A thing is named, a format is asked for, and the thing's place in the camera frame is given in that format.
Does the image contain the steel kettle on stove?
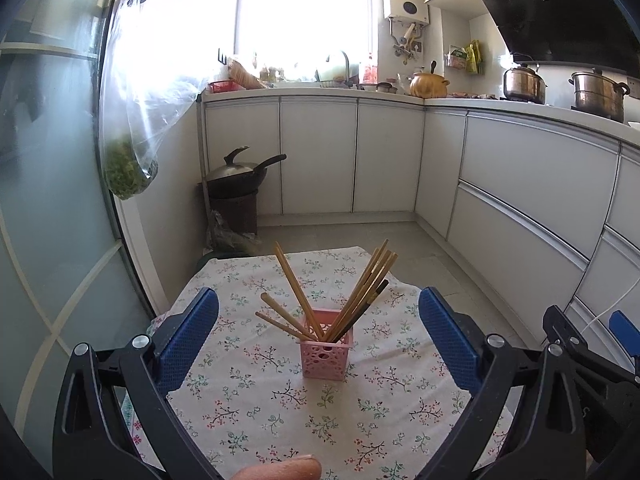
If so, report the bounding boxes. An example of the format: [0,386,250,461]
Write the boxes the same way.
[501,54,548,106]

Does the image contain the black wok with lid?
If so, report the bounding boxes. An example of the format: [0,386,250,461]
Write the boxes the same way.
[202,146,288,198]

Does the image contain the bunch of wooden chopsticks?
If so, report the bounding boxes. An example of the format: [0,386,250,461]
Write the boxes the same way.
[255,239,399,343]

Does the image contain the hanging yellow green bags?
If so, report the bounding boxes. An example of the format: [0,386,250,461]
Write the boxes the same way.
[445,40,484,77]

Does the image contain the sink faucet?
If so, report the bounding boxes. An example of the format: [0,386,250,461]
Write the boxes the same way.
[326,50,352,87]

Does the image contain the glass sliding door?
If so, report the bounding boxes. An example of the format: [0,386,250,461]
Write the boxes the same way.
[0,0,168,476]

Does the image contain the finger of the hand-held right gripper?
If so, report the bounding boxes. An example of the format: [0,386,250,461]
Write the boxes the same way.
[542,304,640,386]
[608,310,640,372]

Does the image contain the golden pot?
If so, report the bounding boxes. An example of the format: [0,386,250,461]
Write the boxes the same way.
[409,60,452,99]

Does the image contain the dark round stool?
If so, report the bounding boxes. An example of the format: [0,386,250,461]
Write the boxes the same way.
[194,254,228,273]

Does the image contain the bag of vegetables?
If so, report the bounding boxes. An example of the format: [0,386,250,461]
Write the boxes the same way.
[206,210,263,258]

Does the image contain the floral tablecloth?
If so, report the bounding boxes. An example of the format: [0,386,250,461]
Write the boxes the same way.
[120,246,516,480]

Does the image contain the steel steamer pot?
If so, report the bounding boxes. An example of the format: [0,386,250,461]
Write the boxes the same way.
[568,67,632,124]

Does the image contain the kitchen window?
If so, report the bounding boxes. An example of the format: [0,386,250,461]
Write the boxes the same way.
[234,0,377,84]

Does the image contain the white kitchen cabinets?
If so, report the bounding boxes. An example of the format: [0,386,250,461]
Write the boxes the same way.
[199,85,640,361]

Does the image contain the black range hood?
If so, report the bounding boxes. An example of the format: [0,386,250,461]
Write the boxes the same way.
[462,0,640,70]

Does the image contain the plastic bag of greens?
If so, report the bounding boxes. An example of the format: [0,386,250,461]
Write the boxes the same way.
[97,0,206,201]

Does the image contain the water heater pipes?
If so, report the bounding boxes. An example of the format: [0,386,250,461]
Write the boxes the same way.
[389,22,427,67]

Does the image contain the black chopstick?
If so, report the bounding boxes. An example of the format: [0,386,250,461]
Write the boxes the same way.
[331,279,390,342]

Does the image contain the person's left hand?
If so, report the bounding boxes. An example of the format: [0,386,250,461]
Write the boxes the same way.
[235,454,323,480]

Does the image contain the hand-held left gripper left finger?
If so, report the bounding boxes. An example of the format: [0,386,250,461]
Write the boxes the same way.
[52,287,223,480]

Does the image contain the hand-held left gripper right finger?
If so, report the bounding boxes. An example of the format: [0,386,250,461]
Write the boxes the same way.
[417,287,587,480]

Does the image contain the pink plastic basket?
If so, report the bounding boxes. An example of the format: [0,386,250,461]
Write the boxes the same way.
[299,309,355,382]

